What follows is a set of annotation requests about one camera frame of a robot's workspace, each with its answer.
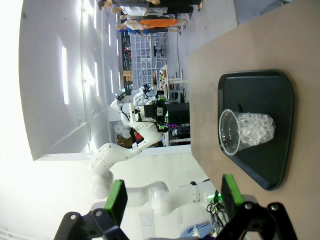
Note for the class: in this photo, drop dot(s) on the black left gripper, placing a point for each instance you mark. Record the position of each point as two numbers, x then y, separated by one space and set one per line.
161 112

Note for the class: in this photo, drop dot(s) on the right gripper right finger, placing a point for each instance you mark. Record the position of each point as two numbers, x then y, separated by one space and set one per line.
231 195

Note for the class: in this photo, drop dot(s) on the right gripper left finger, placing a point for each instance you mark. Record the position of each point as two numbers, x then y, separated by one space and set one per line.
115 200

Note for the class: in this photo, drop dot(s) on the short clear iced cup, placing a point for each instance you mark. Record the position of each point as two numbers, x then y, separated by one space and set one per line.
252 127

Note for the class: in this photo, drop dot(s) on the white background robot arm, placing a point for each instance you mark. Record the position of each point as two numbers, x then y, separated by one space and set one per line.
138 96
116 105

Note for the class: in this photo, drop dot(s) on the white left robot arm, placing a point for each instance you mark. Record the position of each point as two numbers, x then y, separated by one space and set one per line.
110 155

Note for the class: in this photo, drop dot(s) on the black computer tower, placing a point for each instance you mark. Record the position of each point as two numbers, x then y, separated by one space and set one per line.
177 112

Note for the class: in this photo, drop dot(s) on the desk with colourful blocks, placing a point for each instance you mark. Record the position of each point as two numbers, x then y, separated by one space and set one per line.
162 75

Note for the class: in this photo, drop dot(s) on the blue cloth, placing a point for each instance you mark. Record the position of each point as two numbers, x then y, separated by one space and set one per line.
197 231

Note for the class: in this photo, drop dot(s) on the storage shelf with bins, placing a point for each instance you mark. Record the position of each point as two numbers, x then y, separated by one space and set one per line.
142 55

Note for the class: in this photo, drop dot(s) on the black swivel stool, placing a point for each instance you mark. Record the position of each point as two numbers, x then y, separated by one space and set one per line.
156 50

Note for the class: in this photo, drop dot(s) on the mannequin blue clothes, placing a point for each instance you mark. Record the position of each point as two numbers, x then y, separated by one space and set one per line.
132 30

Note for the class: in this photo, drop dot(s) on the mannequin orange dress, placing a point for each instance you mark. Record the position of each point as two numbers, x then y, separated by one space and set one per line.
157 23

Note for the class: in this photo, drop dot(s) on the large black serving tray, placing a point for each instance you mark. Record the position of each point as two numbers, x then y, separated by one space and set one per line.
260 95

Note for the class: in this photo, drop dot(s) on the mannequin white shirt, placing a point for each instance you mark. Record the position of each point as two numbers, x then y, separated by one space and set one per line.
135 10

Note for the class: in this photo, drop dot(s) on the mannequin dark clothes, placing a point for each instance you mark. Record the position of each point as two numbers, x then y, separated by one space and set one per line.
175 3

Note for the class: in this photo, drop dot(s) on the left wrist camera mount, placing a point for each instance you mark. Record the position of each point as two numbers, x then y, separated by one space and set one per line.
135 112

